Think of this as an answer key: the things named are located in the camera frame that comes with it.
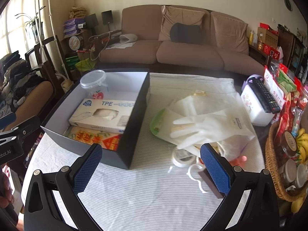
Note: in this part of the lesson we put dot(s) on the white plastic scissors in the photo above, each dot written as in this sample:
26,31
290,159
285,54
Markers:
193,174

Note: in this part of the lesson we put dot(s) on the brown sofa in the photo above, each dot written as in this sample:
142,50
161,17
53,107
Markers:
224,42

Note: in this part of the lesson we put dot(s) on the black storage box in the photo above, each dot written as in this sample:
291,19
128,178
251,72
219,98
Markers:
134,115

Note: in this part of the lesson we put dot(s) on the clear plastic tub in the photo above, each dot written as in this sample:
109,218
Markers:
94,83

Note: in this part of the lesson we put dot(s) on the white tissue box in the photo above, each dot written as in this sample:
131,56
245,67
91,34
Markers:
254,108

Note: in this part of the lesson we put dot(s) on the bananas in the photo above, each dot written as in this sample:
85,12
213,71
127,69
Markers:
302,144

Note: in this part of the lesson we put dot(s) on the black remote control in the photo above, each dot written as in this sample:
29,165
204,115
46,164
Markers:
265,98

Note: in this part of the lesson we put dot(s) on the white tape roll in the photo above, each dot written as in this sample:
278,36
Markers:
182,158

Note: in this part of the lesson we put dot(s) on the red snack bags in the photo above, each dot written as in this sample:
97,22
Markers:
290,95

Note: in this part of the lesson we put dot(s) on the green plastic plate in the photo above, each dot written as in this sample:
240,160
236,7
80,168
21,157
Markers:
157,125

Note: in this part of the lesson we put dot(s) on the TPE glove box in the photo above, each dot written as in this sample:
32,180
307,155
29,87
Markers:
103,115

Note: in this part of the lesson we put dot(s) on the wooden chair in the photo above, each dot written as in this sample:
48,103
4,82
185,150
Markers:
45,65

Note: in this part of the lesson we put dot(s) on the white rubber glove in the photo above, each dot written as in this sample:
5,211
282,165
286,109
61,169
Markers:
225,127

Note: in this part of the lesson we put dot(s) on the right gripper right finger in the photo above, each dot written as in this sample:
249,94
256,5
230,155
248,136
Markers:
261,210

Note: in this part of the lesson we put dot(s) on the black lumbar cushion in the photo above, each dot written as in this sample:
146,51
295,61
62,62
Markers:
182,33

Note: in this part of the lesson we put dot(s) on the striped white tablecloth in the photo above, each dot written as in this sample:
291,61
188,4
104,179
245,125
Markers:
153,194

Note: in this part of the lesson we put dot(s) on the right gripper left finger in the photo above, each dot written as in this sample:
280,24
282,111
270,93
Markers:
41,209

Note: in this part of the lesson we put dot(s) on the colourful flat package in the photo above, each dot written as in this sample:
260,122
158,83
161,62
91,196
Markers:
107,140

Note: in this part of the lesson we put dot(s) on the clear plastic bag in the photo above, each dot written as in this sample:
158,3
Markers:
203,104

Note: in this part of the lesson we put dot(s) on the wicker basket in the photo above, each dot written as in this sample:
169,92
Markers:
271,164

